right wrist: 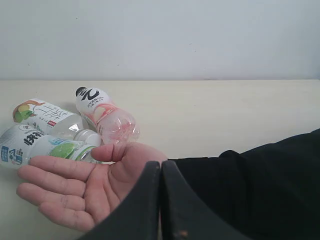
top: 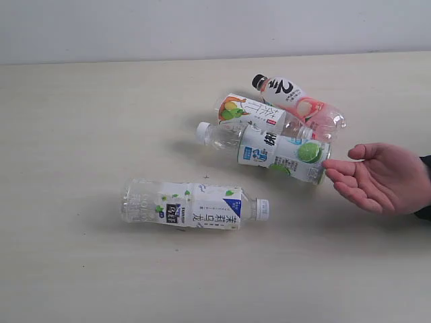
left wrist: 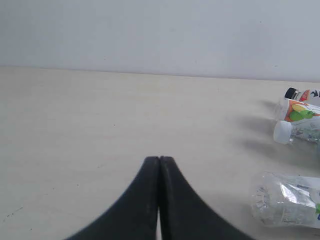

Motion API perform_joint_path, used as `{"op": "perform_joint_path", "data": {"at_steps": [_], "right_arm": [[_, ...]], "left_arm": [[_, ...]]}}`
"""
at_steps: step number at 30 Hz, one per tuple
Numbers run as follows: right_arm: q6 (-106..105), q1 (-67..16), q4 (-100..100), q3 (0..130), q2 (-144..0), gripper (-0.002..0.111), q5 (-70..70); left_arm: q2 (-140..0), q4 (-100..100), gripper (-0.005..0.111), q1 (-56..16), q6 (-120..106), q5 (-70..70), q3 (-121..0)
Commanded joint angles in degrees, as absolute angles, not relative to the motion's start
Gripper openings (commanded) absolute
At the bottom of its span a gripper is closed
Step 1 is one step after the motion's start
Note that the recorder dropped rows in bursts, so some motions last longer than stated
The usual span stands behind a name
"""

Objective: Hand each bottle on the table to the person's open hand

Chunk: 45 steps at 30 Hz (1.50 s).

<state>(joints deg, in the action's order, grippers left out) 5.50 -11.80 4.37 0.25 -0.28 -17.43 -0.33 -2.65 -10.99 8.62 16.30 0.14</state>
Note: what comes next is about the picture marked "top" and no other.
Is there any person's open hand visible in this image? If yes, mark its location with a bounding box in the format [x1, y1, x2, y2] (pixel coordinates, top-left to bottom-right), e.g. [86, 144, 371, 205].
[323, 143, 421, 215]

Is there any peach drink bottle black cap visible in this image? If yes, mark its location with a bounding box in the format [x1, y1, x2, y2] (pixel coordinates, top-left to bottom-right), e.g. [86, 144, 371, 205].
[252, 74, 347, 143]

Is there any lime drink bottle white label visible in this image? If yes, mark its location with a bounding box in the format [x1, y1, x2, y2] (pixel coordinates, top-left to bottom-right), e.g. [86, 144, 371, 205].
[196, 122, 331, 185]

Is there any oolong tea bottle white label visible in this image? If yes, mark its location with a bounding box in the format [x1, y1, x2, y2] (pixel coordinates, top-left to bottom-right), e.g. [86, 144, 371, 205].
[121, 178, 270, 230]

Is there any fruit tea bottle white label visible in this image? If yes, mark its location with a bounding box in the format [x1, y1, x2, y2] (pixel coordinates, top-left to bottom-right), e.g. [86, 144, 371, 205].
[215, 93, 314, 139]

